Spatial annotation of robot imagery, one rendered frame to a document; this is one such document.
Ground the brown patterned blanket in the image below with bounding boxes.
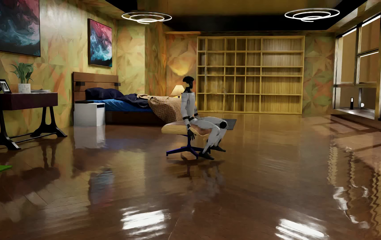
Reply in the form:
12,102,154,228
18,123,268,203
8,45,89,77
137,94,185,124

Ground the dark wooden console table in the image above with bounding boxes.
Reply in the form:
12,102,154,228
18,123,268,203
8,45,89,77
0,92,68,150

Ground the small abstract wall painting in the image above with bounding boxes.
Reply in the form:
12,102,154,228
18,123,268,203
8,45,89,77
88,18,113,68

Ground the white humanoid robot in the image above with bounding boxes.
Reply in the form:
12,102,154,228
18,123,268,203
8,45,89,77
180,76,228,160

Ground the large abstract wall painting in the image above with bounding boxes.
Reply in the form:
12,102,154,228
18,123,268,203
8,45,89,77
0,0,41,57

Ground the wooden bed with blue sheet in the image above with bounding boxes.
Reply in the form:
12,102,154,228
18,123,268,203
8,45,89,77
73,72,184,126

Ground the dark blue pillow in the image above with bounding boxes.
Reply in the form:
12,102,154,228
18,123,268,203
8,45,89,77
85,87,124,100

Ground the tan swivel stool chair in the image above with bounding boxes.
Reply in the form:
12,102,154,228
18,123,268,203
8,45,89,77
161,120,211,159

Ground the potted green plant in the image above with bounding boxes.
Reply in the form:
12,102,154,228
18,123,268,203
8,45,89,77
10,62,34,94

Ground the large window frame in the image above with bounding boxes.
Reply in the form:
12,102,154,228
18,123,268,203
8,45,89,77
332,13,381,120

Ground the white nightstand cabinet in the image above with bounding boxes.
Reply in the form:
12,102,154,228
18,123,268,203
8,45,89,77
73,102,106,127

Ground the ring ceiling light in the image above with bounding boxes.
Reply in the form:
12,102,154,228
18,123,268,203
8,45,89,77
284,8,340,22
121,12,173,24

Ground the table lamp with beige shade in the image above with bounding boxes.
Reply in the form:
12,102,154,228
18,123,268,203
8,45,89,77
171,85,186,98

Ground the large wooden bookshelf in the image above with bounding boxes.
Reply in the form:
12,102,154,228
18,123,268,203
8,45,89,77
196,36,305,115

